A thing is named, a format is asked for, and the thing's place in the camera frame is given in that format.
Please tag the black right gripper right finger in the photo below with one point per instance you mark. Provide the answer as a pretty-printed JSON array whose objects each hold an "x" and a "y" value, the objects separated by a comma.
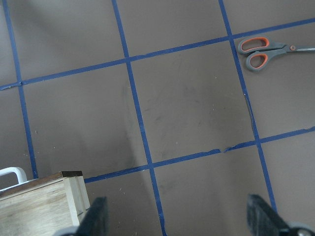
[{"x": 262, "y": 220}]

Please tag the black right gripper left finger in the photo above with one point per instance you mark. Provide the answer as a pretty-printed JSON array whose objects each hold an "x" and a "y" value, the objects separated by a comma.
[{"x": 95, "y": 222}]

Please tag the light wooden drawer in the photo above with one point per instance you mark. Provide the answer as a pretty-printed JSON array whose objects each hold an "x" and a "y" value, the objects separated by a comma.
[{"x": 42, "y": 206}]

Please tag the grey orange scissors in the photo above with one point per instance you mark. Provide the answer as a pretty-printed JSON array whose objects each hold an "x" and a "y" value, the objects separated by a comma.
[{"x": 260, "y": 50}]

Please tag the white drawer handle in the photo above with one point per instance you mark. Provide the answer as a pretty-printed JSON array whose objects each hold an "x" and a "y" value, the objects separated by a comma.
[{"x": 19, "y": 172}]

